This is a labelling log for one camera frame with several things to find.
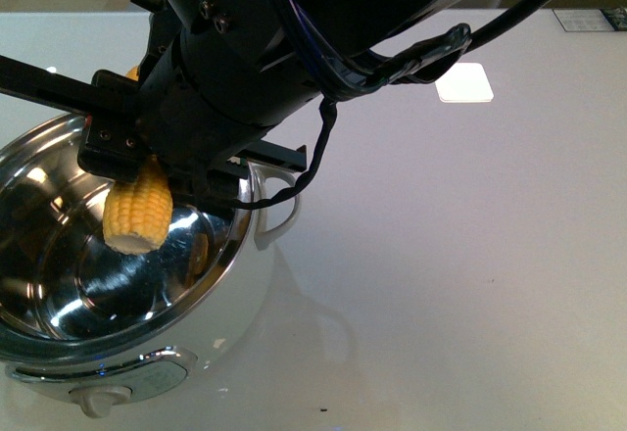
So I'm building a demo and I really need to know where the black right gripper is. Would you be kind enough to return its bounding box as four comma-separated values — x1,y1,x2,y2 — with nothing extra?
1,11,323,206

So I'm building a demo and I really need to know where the yellow corn cob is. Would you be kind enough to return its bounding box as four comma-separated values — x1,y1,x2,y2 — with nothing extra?
102,66,174,257

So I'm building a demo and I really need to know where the white electric cooking pot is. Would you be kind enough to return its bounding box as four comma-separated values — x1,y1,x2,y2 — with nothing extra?
1,115,299,417

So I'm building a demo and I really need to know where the blue label card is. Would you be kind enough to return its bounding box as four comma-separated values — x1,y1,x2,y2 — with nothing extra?
553,7,626,32

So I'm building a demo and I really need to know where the black twisted cable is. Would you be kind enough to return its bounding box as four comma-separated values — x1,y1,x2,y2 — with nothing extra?
234,0,597,210

